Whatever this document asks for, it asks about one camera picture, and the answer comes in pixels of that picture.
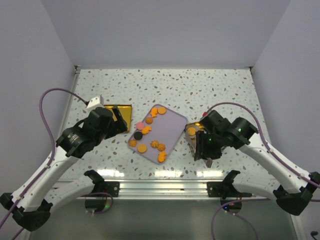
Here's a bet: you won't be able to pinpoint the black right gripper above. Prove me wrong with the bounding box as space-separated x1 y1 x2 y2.
194 129 225 162

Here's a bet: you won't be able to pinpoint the round orange biscuit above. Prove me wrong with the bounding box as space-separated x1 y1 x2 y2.
137 144 148 154
157 106 167 115
187 126 197 137

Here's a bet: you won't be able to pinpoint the metal tongs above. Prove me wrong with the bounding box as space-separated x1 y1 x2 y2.
204 159 213 168

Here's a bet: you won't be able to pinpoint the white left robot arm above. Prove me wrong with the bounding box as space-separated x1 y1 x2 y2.
0 106 128 232

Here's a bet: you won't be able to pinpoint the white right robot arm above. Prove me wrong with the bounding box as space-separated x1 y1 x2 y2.
194 112 320 216

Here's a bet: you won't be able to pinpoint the gold tin lid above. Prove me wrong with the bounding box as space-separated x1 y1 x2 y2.
104 104 132 133

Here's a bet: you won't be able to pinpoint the white paper cup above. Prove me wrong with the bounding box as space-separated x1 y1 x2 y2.
187 126 198 142

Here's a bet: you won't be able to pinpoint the green gold cookie tin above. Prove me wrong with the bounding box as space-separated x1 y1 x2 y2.
184 122 204 157

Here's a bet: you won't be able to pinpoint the pink round cookie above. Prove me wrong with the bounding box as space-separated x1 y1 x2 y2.
136 122 145 131

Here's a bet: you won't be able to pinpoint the black round cookie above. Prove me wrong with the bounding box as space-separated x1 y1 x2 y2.
133 131 143 141

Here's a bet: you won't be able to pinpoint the orange swirl cookie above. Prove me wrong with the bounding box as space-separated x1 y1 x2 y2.
157 143 166 152
145 117 153 125

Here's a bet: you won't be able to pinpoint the orange fish cookie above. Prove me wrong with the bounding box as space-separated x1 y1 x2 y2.
157 151 167 163
141 126 152 135
150 107 158 118

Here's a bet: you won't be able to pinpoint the orange star cookie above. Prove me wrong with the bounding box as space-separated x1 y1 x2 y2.
128 139 138 148
150 140 160 148

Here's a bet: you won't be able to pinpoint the lilac plastic tray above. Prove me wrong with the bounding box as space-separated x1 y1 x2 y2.
127 104 188 165

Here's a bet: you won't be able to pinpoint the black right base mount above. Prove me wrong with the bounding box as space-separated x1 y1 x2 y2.
206 170 252 200

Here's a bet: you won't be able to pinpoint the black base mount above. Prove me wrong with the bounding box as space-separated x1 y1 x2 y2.
206 170 252 200
99 181 120 198

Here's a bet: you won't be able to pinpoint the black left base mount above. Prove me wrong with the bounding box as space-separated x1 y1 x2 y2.
99 181 120 198

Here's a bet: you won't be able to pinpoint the aluminium front rail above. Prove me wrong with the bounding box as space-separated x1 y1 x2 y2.
32 177 296 201

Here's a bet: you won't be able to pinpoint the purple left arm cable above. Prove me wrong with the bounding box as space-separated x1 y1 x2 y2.
0 87 89 240

